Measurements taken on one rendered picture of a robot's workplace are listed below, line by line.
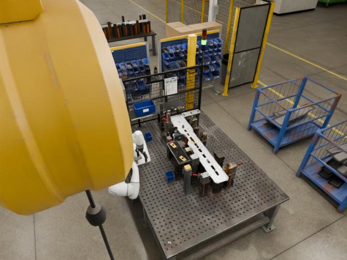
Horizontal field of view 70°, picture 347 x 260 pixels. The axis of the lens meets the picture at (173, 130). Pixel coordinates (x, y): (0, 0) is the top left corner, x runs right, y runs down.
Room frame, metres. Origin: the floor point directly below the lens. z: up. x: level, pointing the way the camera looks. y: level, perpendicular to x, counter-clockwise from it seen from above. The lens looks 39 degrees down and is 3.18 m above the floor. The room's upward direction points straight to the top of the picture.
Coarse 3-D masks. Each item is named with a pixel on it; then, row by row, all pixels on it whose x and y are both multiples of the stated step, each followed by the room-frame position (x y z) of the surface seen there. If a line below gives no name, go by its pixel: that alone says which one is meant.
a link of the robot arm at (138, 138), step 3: (135, 132) 2.06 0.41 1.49; (138, 132) 2.06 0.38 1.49; (132, 135) 2.06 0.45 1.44; (135, 135) 2.02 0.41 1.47; (138, 135) 2.02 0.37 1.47; (141, 135) 2.04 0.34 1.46; (135, 138) 2.01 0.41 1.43; (138, 138) 2.01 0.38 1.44; (141, 138) 2.02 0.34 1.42; (135, 141) 2.01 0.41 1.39; (138, 141) 2.01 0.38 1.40; (141, 141) 2.02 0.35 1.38; (138, 144) 2.02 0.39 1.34; (141, 144) 2.03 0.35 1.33
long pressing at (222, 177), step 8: (176, 120) 2.91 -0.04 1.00; (184, 120) 2.91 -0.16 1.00; (184, 128) 2.72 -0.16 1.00; (192, 128) 2.72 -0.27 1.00; (192, 136) 2.55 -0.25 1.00; (192, 144) 2.38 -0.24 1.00; (200, 144) 2.38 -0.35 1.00; (208, 152) 2.24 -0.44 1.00; (200, 160) 2.09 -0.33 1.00; (208, 168) 1.97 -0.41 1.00; (216, 168) 1.97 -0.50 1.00; (216, 176) 1.84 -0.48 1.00; (224, 176) 1.84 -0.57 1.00
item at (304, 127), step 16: (288, 80) 4.22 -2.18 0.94; (304, 80) 4.35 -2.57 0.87; (256, 96) 3.89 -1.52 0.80; (288, 96) 4.26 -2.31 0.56; (304, 96) 4.26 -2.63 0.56; (336, 96) 3.63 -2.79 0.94; (256, 112) 3.95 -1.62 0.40; (288, 112) 3.21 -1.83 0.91; (304, 112) 3.78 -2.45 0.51; (256, 128) 3.72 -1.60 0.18; (272, 128) 3.74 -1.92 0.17; (288, 128) 3.25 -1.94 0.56; (304, 128) 3.73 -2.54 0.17; (320, 128) 3.73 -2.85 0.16
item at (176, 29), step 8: (168, 24) 6.43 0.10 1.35; (176, 24) 6.43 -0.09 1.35; (184, 24) 6.43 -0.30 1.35; (200, 24) 6.41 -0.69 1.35; (208, 24) 6.41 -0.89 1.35; (216, 24) 6.40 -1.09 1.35; (168, 32) 6.36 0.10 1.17; (176, 32) 6.00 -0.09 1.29; (184, 32) 5.86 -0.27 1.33; (192, 32) 5.95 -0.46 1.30
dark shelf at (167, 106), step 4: (176, 100) 3.42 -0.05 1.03; (180, 100) 3.42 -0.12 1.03; (164, 104) 3.30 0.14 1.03; (168, 104) 3.30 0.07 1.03; (172, 104) 3.30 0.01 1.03; (176, 104) 3.30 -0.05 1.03; (180, 104) 3.30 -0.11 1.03; (156, 108) 3.18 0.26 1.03; (164, 108) 3.18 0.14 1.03; (168, 108) 3.18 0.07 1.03; (176, 108) 3.19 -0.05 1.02; (128, 112) 3.08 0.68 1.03; (132, 112) 3.08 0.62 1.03; (152, 112) 3.07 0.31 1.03; (156, 112) 3.07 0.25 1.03; (132, 116) 2.98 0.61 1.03; (140, 116) 2.98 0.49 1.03; (144, 116) 2.99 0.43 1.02; (148, 116) 3.01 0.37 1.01; (132, 120) 2.92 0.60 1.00
